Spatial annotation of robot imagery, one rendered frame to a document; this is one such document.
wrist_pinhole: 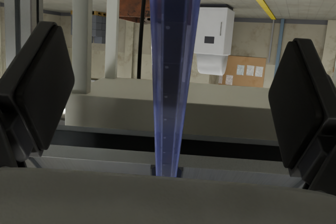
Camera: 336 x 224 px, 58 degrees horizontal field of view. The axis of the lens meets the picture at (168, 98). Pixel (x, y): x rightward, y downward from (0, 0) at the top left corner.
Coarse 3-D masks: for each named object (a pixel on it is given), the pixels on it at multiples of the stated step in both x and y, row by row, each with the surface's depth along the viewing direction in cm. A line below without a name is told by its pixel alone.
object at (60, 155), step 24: (72, 144) 30; (96, 144) 30; (120, 144) 29; (144, 144) 29; (192, 144) 28; (216, 144) 28; (240, 144) 27; (264, 144) 27; (72, 168) 24; (96, 168) 23; (120, 168) 23; (144, 168) 22; (192, 168) 22; (216, 168) 22; (240, 168) 22; (264, 168) 22
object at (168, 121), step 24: (168, 0) 8; (192, 0) 8; (168, 24) 9; (192, 24) 9; (168, 48) 10; (192, 48) 10; (168, 72) 11; (168, 96) 12; (168, 120) 14; (168, 144) 16; (168, 168) 19
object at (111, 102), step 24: (72, 0) 56; (144, 0) 90; (72, 24) 57; (72, 48) 58; (72, 96) 58; (96, 96) 58; (120, 96) 59; (144, 96) 61; (192, 96) 65; (216, 96) 67; (240, 96) 69; (264, 96) 71; (72, 120) 59; (96, 120) 59; (120, 120) 59; (144, 120) 59; (192, 120) 59; (216, 120) 58; (240, 120) 58; (264, 120) 58
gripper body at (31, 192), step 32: (0, 192) 6; (32, 192) 6; (64, 192) 6; (96, 192) 6; (128, 192) 6; (160, 192) 6; (192, 192) 6; (224, 192) 6; (256, 192) 6; (288, 192) 6; (320, 192) 6
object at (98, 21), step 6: (96, 12) 996; (102, 12) 1026; (96, 18) 1002; (102, 18) 1032; (96, 24) 1005; (102, 24) 1036; (96, 30) 1010; (102, 30) 1040; (96, 36) 1049; (102, 36) 1045; (96, 42) 1052; (102, 42) 1049
